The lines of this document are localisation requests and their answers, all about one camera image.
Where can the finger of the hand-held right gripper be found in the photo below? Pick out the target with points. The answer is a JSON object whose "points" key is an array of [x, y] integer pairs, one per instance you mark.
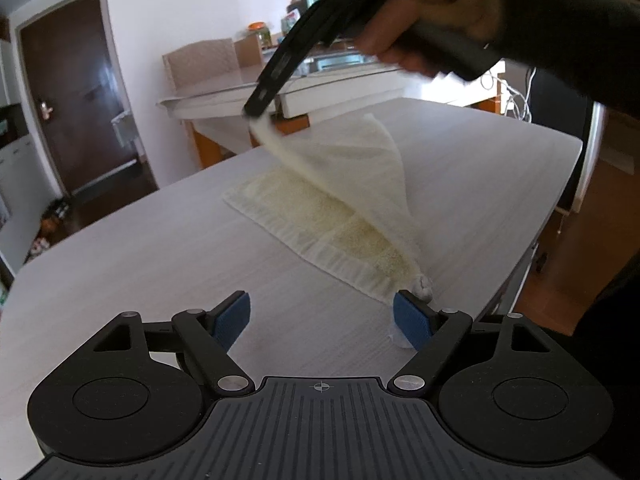
{"points": [[285, 60]]}

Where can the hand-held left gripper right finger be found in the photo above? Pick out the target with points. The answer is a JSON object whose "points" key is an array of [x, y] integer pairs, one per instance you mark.
{"points": [[412, 322]]}

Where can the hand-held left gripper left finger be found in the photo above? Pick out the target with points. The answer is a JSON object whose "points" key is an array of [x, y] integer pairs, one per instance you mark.
{"points": [[232, 317]]}

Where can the cream terry towel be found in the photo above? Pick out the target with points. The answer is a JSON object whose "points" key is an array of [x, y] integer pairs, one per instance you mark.
{"points": [[310, 215]]}

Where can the person's right forearm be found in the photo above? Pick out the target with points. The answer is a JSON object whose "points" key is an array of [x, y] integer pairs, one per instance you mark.
{"points": [[560, 25]]}

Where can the person's right hand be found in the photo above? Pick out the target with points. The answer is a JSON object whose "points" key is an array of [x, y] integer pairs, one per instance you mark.
{"points": [[455, 0]]}

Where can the teal snack packet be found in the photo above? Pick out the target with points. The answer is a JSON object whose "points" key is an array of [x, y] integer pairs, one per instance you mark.
{"points": [[288, 25]]}

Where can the glass jar orange lid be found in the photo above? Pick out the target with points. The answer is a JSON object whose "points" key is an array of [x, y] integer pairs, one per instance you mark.
{"points": [[259, 35]]}

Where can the tan cardboard box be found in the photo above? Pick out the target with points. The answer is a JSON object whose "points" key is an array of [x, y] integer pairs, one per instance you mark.
{"points": [[247, 55]]}

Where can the white glass-topped dining table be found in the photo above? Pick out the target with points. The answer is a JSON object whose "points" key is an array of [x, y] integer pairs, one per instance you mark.
{"points": [[220, 120]]}

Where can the dark brown wooden door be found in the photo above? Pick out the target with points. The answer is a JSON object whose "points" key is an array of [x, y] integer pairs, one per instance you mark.
{"points": [[75, 110]]}

